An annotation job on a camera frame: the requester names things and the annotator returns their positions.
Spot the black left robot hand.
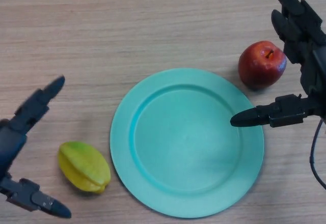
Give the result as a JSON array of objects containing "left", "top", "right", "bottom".
[{"left": 0, "top": 75, "right": 72, "bottom": 219}]

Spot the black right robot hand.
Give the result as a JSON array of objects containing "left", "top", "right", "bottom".
[{"left": 230, "top": 0, "right": 326, "bottom": 128}]

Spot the yellow starfruit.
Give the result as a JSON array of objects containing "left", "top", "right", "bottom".
[{"left": 58, "top": 141, "right": 112, "bottom": 195}]

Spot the green round plate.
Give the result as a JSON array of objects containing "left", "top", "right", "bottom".
[{"left": 110, "top": 68, "right": 265, "bottom": 219}]

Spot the red apple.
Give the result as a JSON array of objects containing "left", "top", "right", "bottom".
[{"left": 238, "top": 40, "right": 287, "bottom": 90}]

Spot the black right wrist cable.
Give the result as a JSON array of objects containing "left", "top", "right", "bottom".
[{"left": 309, "top": 119, "right": 326, "bottom": 188}]

